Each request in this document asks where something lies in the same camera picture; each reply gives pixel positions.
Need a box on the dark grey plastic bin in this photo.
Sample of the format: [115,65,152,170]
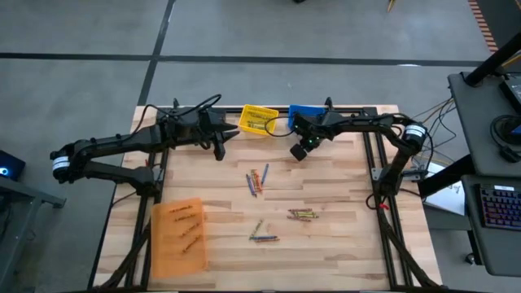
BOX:
[177,107,227,144]

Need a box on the grey keyboard shelf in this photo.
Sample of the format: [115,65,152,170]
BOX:
[461,174,521,278]

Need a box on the orange translucent plastic bin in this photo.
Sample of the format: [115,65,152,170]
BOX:
[150,197,208,280]

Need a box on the white paper sheet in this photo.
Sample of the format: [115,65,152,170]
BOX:
[422,161,466,216]

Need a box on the loose wire bundle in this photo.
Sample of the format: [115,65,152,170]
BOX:
[409,96,459,164]

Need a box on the grey desk top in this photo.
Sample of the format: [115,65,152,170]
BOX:
[447,71,521,178]

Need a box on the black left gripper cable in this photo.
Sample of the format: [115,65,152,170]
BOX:
[138,93,223,123]

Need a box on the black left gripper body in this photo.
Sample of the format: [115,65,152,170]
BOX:
[162,108,227,147]

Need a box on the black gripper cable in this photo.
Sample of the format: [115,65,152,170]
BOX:
[264,115,300,138]
[138,93,223,123]

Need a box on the thick black pole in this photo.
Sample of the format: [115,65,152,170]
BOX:
[418,153,477,199]
[463,31,521,87]

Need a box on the grey metal stand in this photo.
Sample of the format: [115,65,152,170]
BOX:
[0,177,67,293]

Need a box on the yellow plastic basket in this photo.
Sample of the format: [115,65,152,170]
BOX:
[238,104,280,137]

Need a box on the backlit black keyboard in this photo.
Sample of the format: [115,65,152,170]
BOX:
[479,183,521,232]

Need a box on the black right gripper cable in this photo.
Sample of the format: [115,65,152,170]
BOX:
[264,115,300,138]

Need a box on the dark device with blue light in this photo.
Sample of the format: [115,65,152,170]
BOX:
[0,149,26,183]

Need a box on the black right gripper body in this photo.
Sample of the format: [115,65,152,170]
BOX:
[293,112,339,147]

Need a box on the red-orange crayon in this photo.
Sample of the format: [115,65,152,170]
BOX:
[180,221,203,238]

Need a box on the blue plastic basket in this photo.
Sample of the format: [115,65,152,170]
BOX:
[287,104,326,130]

